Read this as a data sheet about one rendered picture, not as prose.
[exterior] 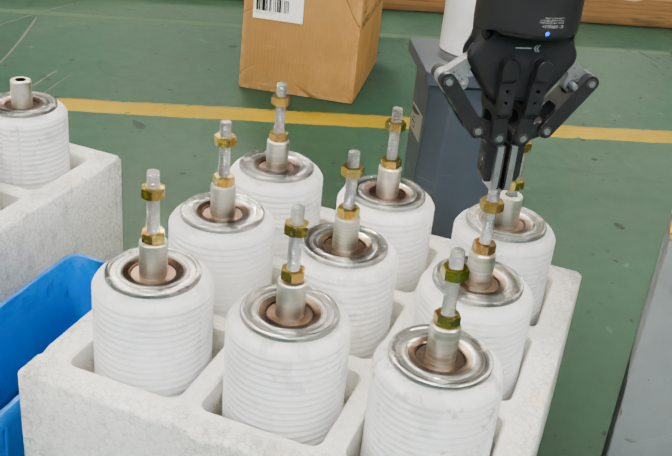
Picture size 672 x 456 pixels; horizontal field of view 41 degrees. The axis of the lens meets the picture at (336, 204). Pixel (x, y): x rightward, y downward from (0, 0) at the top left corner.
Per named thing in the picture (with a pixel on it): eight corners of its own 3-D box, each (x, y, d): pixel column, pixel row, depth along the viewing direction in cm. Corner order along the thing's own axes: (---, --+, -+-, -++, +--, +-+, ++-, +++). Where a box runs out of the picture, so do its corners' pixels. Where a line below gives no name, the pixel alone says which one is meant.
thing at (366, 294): (279, 446, 82) (293, 274, 74) (274, 379, 90) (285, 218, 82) (384, 445, 83) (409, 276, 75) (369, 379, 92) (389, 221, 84)
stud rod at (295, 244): (287, 300, 67) (294, 210, 64) (282, 293, 68) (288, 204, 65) (300, 298, 68) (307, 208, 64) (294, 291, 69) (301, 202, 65)
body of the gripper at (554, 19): (497, -18, 60) (475, 116, 64) (614, -13, 62) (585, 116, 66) (460, -43, 66) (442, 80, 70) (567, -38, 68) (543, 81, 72)
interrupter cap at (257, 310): (237, 344, 65) (237, 336, 65) (241, 287, 72) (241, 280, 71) (342, 348, 66) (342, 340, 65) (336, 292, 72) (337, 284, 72)
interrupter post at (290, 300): (273, 325, 68) (276, 287, 66) (273, 307, 70) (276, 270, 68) (305, 326, 68) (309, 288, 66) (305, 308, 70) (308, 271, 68)
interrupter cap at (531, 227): (499, 200, 90) (500, 194, 90) (562, 231, 85) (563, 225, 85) (448, 220, 85) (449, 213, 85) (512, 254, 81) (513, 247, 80)
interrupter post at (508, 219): (503, 217, 87) (509, 186, 85) (523, 227, 85) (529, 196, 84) (487, 224, 85) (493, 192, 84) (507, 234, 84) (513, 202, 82)
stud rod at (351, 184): (341, 234, 77) (349, 153, 74) (339, 229, 78) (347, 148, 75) (352, 234, 78) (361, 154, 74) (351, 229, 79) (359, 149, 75)
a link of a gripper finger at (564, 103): (594, 73, 67) (532, 126, 68) (606, 90, 68) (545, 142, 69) (578, 62, 69) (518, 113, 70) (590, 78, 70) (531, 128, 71)
